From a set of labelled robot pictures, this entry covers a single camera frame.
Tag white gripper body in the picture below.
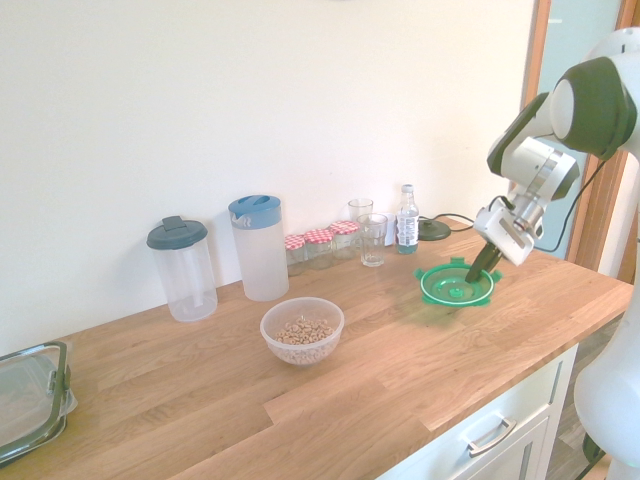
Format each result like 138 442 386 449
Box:
473 203 537 266

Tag black round kettle base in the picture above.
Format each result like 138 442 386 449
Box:
417 219 452 242

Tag clear water bottle blue label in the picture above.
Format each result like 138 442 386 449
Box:
395 184 420 256

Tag frosted jug blue lid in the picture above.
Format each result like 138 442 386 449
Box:
228 194 290 302

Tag clear drinking glass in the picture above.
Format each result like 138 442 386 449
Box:
347 198 375 227
356 213 390 268

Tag clear plastic food bowl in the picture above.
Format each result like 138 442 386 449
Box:
259 296 346 368

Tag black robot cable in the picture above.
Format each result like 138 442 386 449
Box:
487 154 609 254

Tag rectangular glass container green clips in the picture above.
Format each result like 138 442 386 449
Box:
0 340 76 464

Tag beige cereal rings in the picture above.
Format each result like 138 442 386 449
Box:
273 315 337 347

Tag silver drawer handle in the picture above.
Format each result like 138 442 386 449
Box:
467 417 517 457

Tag green round container lid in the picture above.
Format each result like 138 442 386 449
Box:
412 256 503 306

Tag wooden door frame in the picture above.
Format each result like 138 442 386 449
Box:
517 0 640 281

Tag black kettle base cable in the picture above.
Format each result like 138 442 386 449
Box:
418 213 477 234

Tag white cabinet drawer front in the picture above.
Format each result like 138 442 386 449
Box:
379 344 581 480

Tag clear jug dark teal lid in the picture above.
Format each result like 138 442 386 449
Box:
146 215 219 323

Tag glass jar red checked lid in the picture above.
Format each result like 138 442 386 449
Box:
328 220 362 261
284 234 307 277
304 228 335 271

